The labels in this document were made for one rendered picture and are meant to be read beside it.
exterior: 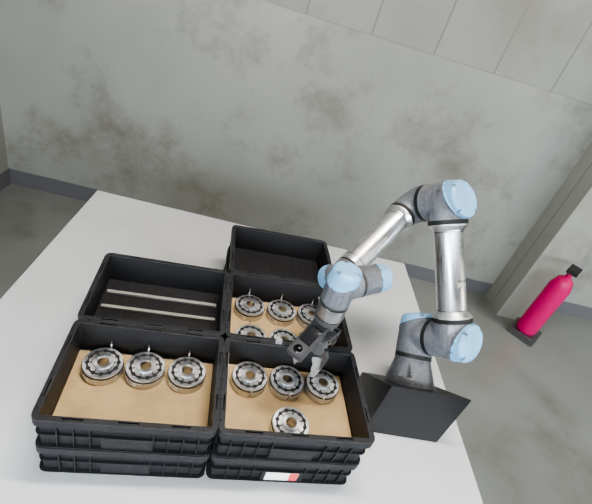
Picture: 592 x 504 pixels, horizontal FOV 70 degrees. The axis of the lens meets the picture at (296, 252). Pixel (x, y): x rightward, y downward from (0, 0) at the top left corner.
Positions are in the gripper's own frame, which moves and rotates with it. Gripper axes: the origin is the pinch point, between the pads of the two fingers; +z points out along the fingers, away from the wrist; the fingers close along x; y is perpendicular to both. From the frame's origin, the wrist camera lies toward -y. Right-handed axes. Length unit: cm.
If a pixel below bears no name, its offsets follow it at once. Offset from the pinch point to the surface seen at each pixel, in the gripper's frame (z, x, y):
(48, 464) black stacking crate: 21, 32, -54
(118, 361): 8, 39, -31
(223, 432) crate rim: 1.3, 2.5, -28.8
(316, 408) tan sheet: 11.3, -8.2, 1.2
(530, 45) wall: -85, 22, 230
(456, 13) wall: -89, 63, 201
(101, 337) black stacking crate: 6, 47, -30
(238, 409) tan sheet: 11.3, 7.2, -15.7
